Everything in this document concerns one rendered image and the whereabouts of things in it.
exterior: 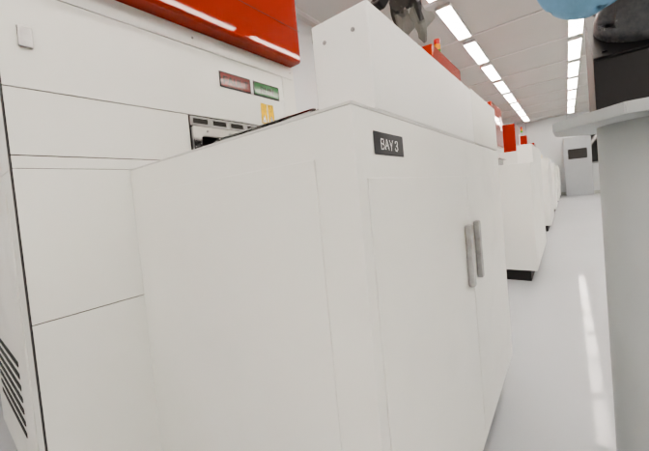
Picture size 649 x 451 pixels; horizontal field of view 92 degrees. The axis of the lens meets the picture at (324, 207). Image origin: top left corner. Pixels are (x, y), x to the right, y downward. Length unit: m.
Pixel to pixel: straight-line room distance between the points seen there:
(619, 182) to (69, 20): 1.15
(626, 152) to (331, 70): 0.56
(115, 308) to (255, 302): 0.43
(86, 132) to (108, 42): 0.22
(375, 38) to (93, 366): 0.83
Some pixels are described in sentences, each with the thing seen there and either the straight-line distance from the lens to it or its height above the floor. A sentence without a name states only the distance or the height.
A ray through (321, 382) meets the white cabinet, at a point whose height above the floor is 0.47.
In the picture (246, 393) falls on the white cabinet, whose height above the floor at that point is 0.40.
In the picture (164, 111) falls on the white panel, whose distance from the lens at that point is 0.95.
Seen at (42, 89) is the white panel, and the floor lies 0.98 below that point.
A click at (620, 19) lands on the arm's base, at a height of 0.98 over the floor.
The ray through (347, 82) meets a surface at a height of 0.86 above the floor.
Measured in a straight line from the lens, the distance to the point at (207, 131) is 0.98.
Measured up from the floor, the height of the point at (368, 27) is 0.92.
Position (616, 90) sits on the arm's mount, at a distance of 0.81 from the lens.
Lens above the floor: 0.71
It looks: 2 degrees down
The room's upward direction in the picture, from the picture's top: 5 degrees counter-clockwise
